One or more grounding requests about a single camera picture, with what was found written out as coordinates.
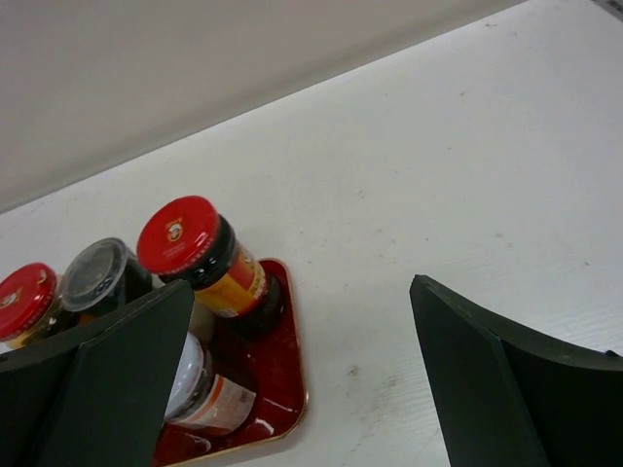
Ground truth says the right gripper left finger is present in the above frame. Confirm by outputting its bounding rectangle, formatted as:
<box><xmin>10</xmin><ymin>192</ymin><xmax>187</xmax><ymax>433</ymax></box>
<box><xmin>1</xmin><ymin>280</ymin><xmax>194</xmax><ymax>466</ymax></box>

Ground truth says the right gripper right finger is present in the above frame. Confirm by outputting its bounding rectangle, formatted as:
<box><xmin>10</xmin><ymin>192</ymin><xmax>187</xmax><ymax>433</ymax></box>
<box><xmin>410</xmin><ymin>275</ymin><xmax>622</xmax><ymax>466</ymax></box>

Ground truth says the grey lid spice jar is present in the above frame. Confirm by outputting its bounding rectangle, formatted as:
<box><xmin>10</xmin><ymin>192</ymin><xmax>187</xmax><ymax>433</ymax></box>
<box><xmin>165</xmin><ymin>333</ymin><xmax>258</xmax><ymax>436</ymax></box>

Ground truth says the clear cap grinder bottle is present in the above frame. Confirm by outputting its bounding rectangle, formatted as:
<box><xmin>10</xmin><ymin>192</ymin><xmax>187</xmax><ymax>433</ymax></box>
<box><xmin>59</xmin><ymin>237</ymin><xmax>153</xmax><ymax>317</ymax></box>

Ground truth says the red lid dark sauce jar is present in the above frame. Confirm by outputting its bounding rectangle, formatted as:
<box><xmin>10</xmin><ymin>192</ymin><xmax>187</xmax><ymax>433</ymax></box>
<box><xmin>136</xmin><ymin>196</ymin><xmax>284</xmax><ymax>334</ymax></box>

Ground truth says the black cap white bottle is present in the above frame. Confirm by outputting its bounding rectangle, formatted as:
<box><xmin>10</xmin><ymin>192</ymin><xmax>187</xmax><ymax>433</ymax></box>
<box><xmin>189</xmin><ymin>303</ymin><xmax>215</xmax><ymax>343</ymax></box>

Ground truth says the red lacquer tray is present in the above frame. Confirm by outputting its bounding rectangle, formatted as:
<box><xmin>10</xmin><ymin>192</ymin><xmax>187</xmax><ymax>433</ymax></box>
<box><xmin>152</xmin><ymin>258</ymin><xmax>309</xmax><ymax>466</ymax></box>

